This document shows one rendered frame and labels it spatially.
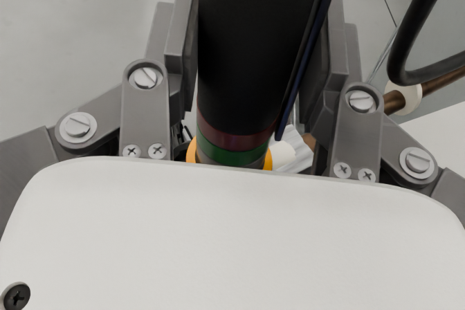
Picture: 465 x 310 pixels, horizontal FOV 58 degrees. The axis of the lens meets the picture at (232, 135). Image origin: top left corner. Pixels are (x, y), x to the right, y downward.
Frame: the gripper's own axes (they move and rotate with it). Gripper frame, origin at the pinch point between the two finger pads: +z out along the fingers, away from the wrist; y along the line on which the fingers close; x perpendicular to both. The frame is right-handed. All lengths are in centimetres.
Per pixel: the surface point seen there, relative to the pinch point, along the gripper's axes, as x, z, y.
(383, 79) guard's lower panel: -136, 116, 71
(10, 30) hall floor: -157, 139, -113
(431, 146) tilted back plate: -38, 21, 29
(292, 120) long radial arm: -43, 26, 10
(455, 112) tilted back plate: -35, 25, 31
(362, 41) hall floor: -157, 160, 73
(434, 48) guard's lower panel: -94, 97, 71
